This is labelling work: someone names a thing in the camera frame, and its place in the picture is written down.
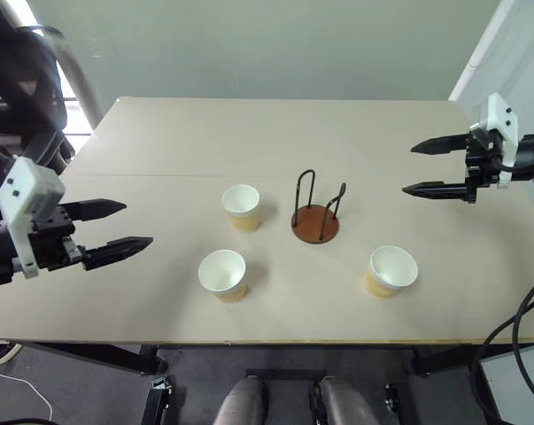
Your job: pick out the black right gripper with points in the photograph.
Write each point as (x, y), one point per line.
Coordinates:
(481, 170)

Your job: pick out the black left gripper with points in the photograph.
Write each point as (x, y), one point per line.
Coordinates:
(49, 241)

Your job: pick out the white and tan paper cup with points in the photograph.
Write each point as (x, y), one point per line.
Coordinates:
(241, 208)
(222, 276)
(391, 272)

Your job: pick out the white panel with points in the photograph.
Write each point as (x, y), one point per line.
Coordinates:
(514, 44)

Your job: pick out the dark shoe with white sole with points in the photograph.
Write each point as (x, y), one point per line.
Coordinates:
(3, 352)

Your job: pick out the black office chair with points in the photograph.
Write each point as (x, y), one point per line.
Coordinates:
(23, 88)

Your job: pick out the grey rounded shape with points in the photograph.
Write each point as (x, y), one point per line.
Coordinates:
(344, 400)
(242, 400)

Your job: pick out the white box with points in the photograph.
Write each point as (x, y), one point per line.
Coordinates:
(505, 389)

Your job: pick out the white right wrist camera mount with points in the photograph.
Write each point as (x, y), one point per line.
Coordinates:
(501, 117)

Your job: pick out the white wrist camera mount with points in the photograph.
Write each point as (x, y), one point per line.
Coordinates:
(27, 190)
(501, 117)

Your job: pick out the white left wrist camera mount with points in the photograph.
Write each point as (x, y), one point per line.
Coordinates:
(27, 190)

